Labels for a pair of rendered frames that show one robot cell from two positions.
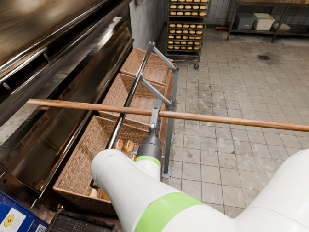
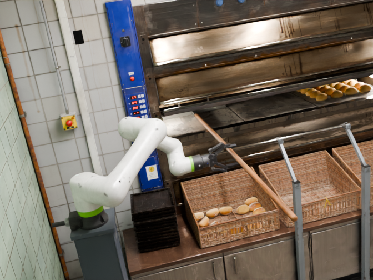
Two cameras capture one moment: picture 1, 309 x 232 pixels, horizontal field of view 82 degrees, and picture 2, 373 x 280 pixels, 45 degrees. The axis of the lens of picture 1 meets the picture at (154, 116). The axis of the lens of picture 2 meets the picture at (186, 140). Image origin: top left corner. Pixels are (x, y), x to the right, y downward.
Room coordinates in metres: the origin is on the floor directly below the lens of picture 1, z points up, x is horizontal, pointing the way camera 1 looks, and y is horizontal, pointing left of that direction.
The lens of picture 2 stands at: (-0.45, -2.28, 2.26)
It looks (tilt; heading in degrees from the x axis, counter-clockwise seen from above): 20 degrees down; 72
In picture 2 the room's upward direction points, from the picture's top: 8 degrees counter-clockwise
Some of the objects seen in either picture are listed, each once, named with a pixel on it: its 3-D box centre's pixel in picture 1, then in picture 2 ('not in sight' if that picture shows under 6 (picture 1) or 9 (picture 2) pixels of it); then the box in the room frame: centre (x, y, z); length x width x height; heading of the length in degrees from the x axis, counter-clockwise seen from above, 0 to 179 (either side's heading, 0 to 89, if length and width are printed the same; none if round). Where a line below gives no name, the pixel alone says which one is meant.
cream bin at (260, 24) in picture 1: (261, 21); not in sight; (4.75, -2.64, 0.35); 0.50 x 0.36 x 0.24; 172
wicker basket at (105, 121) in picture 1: (116, 162); (228, 204); (0.63, 0.25, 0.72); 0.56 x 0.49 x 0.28; 171
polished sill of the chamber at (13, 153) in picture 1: (93, 55); (283, 117); (1.23, 0.45, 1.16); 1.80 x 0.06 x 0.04; 171
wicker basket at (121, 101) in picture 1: (137, 103); (307, 186); (1.22, 0.16, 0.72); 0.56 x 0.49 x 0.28; 172
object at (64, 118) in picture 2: not in sight; (69, 121); (-0.26, 0.62, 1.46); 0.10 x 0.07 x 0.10; 171
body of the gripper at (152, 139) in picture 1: (152, 140); (209, 160); (0.44, 0.01, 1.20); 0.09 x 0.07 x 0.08; 171
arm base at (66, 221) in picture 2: not in sight; (80, 218); (-0.37, -0.29, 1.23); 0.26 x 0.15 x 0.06; 167
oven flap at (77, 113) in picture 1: (100, 73); (286, 136); (1.23, 0.43, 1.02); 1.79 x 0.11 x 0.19; 171
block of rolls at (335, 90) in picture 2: not in sight; (327, 85); (1.87, 0.77, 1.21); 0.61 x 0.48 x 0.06; 81
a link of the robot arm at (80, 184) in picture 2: not in sight; (88, 193); (-0.31, -0.31, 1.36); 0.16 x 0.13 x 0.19; 127
